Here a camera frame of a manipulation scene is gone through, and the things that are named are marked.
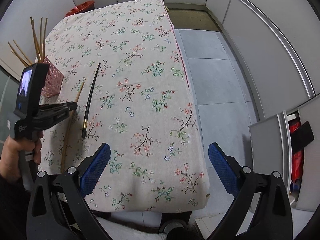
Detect red bag in cabinet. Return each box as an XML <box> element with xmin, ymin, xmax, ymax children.
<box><xmin>289</xmin><ymin>119</ymin><xmax>303</xmax><ymax>183</ymax></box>

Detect red-lined trash bin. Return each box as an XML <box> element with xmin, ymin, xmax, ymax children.
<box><xmin>65</xmin><ymin>1</ymin><xmax>95</xmax><ymax>17</ymax></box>

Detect black chopstick with metal band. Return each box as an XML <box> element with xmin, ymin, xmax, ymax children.
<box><xmin>81</xmin><ymin>62</ymin><xmax>101</xmax><ymax>139</ymax></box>

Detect floral tablecloth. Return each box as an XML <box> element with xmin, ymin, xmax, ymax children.
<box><xmin>40</xmin><ymin>0</ymin><xmax>209</xmax><ymax>213</ymax></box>

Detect person's left hand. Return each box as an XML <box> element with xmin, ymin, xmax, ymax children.
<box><xmin>0</xmin><ymin>131</ymin><xmax>43</xmax><ymax>183</ymax></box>

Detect white lower cabinets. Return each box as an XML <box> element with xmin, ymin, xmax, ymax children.
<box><xmin>0</xmin><ymin>0</ymin><xmax>320</xmax><ymax>213</ymax></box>

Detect pink perforated utensil holder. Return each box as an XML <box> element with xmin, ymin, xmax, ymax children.
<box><xmin>41</xmin><ymin>57</ymin><xmax>64</xmax><ymax>98</ymax></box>

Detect green floor mat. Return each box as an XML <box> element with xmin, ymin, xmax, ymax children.
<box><xmin>165</xmin><ymin>3</ymin><xmax>221</xmax><ymax>32</ymax></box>

